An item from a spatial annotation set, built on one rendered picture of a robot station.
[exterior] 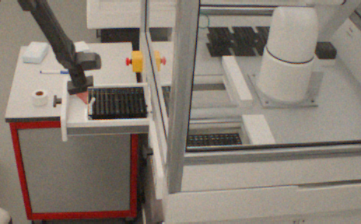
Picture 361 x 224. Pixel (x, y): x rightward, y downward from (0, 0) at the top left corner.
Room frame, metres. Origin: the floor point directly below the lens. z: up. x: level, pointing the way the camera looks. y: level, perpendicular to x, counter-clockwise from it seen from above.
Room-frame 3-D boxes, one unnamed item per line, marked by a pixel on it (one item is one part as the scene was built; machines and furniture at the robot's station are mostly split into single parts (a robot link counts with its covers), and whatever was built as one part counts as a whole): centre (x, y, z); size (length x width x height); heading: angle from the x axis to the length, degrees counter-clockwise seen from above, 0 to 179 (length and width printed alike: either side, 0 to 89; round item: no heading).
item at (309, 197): (1.60, -0.53, 0.87); 1.02 x 0.95 x 0.14; 5
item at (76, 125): (1.59, 0.06, 0.86); 0.40 x 0.26 x 0.06; 95
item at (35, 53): (2.16, 0.51, 0.78); 0.15 x 0.10 x 0.04; 172
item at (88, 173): (1.98, 0.29, 0.38); 0.62 x 0.58 x 0.76; 5
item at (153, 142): (1.28, -0.07, 0.87); 0.29 x 0.02 x 0.11; 5
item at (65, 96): (1.57, 0.27, 0.87); 0.29 x 0.02 x 0.11; 5
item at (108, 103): (1.59, 0.07, 0.87); 0.22 x 0.18 x 0.06; 95
